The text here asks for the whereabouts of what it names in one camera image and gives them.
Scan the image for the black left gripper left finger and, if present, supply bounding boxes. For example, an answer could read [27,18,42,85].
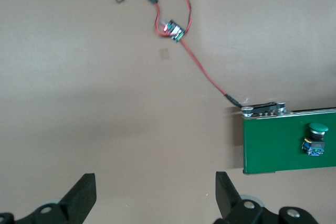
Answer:
[18,173,97,224]

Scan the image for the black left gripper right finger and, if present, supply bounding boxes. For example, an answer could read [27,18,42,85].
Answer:
[214,172,265,224]

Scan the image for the green mushroom push button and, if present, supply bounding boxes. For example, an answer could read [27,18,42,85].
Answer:
[300,123,329,158]

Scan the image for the green conveyor belt unit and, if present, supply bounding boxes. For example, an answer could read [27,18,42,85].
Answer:
[240,101,336,175]

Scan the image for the brown square tape patch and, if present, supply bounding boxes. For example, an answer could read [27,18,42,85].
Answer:
[159,47,171,61]

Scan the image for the small controller circuit board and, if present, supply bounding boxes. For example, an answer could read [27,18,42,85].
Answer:
[160,19,184,44]

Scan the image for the red black power supply cable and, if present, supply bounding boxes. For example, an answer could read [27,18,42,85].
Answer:
[109,0,194,38]

